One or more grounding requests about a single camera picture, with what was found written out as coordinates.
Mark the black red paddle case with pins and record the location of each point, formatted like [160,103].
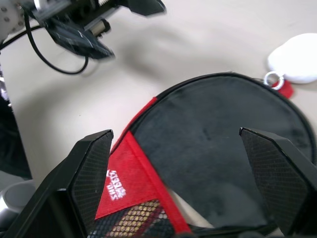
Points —
[210,148]

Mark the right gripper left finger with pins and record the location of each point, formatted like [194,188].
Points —
[69,198]

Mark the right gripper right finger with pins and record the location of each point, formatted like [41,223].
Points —
[280,178]

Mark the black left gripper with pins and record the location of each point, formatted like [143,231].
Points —
[79,12]

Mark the silver robot torso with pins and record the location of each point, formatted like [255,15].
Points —
[12,198]

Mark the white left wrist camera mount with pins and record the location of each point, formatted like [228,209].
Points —
[11,19]

